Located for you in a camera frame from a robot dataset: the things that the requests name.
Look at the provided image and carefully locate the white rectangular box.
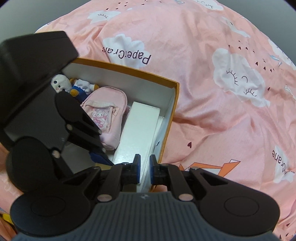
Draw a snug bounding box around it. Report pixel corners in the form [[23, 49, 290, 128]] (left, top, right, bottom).
[[112, 101, 163, 185]]

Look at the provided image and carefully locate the pink cloud print duvet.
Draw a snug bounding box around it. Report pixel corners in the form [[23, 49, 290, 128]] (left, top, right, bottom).
[[1, 1, 295, 240]]

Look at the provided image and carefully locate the white plush doll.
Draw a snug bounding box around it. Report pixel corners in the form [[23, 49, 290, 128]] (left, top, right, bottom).
[[51, 74, 72, 93]]

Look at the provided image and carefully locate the duck plush blue jacket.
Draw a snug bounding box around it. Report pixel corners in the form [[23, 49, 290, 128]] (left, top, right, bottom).
[[70, 78, 99, 103]]

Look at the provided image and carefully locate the orange cardboard box white inside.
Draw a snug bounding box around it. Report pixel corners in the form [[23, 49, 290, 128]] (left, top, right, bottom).
[[62, 58, 179, 192]]

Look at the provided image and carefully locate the small pink backpack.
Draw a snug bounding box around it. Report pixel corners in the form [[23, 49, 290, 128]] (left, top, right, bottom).
[[81, 86, 127, 151]]

